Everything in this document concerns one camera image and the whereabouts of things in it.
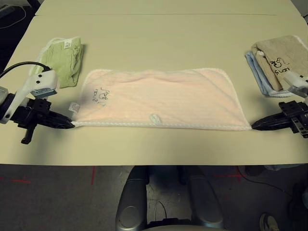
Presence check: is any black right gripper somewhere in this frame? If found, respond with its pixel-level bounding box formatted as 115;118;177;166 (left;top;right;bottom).
251;100;308;140

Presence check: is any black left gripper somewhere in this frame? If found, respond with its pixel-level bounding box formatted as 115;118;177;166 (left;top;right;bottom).
11;99;75;145

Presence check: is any pink towel with white trim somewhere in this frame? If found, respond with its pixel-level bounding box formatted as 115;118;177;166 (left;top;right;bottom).
69;68;252;132

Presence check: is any light blue folded towel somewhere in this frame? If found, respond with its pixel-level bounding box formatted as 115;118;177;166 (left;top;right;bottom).
244;50;293;97

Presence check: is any green folded towel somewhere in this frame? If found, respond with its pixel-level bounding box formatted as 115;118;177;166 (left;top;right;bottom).
28;36;85;89

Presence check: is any beige folded towel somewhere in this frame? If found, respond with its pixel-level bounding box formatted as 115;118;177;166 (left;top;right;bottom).
251;35;308;91

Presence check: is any bystander blue jeans leg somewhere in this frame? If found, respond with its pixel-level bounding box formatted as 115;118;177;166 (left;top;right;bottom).
264;164;308;172

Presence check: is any bystander shoe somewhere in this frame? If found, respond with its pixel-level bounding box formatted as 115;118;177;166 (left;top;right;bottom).
259;213;281;231
245;165;265;178

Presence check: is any black bag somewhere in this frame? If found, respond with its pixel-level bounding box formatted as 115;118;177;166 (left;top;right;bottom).
0;0;37;73

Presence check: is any grey right robot leg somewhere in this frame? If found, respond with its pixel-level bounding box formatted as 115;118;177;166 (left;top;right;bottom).
186;166;226;231

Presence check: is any grey robot leg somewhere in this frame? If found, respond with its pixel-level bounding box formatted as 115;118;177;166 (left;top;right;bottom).
186;166;226;231
115;166;150;231

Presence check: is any grey left robot leg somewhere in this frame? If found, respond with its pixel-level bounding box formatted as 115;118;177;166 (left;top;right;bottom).
115;166;150;231

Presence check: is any grey power adapter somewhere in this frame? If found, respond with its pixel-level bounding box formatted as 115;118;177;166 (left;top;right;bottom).
0;6;15;17

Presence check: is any grey robot torso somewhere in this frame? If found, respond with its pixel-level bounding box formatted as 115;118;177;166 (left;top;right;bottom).
146;216;224;231

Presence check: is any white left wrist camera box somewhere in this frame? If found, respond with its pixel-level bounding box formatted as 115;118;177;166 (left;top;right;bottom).
0;69;60;125

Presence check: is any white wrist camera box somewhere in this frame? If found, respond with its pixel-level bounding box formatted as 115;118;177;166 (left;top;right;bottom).
0;69;60;125
282;72;308;98

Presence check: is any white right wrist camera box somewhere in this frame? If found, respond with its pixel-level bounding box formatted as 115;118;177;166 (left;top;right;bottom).
282;72;308;98

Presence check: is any thin white cable loop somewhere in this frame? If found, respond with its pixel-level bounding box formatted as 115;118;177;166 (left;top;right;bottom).
0;6;26;30

